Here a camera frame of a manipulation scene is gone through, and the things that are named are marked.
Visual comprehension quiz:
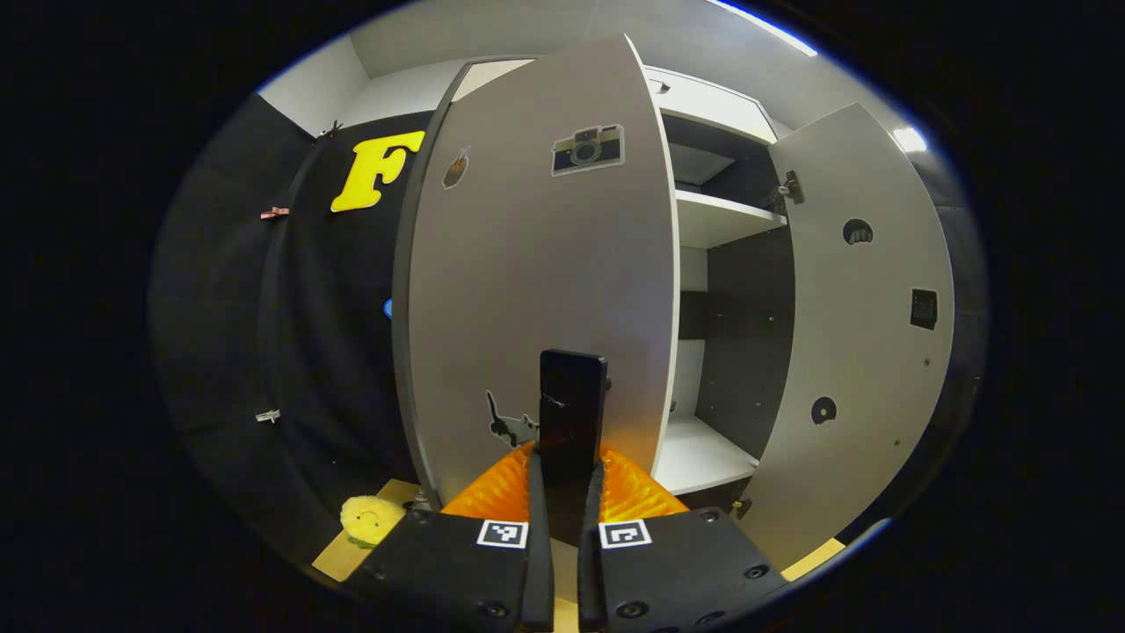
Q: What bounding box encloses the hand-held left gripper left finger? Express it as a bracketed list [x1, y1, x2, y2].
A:
[347, 440, 556, 632]

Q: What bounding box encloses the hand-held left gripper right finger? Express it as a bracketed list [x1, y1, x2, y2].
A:
[576, 447, 788, 632]

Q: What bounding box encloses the black door handle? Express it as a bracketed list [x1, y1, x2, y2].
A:
[538, 349, 611, 546]

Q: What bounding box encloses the grey double-door shoe cabinet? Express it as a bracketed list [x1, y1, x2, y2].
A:
[391, 55, 796, 520]

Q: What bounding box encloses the white cabinet shelf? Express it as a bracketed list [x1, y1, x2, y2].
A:
[675, 189, 788, 250]
[655, 413, 759, 496]

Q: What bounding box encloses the metal door hinge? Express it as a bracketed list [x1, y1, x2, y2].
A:
[773, 170, 805, 215]

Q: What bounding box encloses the grey cabinet shelf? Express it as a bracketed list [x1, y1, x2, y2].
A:
[668, 143, 737, 187]

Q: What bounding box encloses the grey cabinet drawer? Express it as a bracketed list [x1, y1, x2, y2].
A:
[646, 66, 779, 142]

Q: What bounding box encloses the yellow sponge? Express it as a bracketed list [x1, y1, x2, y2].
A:
[340, 495, 406, 550]

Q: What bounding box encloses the black backdrop cloth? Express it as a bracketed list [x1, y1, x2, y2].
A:
[149, 92, 990, 564]

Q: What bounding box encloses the long ceiling light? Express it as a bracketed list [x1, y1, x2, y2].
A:
[703, 0, 818, 58]

